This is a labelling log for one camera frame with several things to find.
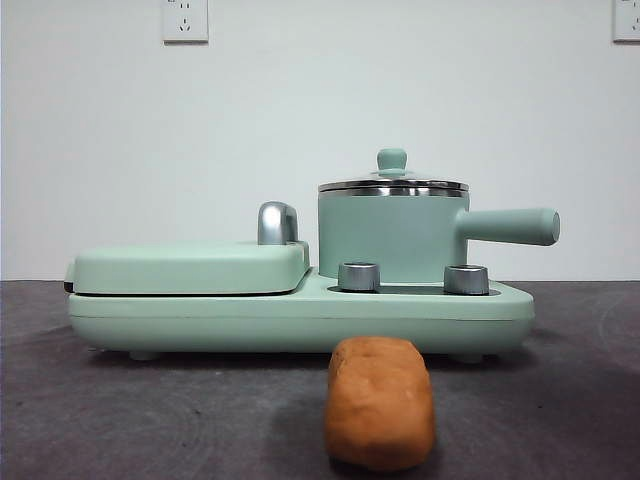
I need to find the mint green hinged griddle lid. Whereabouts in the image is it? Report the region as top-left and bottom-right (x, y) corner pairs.
(63, 239), (311, 296)

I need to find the white wall socket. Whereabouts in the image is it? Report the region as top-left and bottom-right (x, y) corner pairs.
(612, 0), (640, 43)
(162, 0), (210, 44)

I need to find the brown potato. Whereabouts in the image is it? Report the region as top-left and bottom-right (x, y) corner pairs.
(323, 335), (436, 474)

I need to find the glass pot lid green knob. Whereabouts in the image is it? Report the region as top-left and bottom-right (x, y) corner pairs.
(318, 147), (467, 191)

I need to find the chrome griddle lid handle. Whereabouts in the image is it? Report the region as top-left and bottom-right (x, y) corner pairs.
(257, 201), (301, 246)

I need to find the mint green breakfast machine base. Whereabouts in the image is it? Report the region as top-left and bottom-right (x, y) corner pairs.
(67, 264), (535, 362)

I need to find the mint green pot with handle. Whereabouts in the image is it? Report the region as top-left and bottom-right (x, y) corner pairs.
(317, 185), (561, 281)

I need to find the silver control knob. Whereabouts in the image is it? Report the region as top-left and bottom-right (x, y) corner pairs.
(442, 263), (490, 295)
(337, 260), (382, 292)

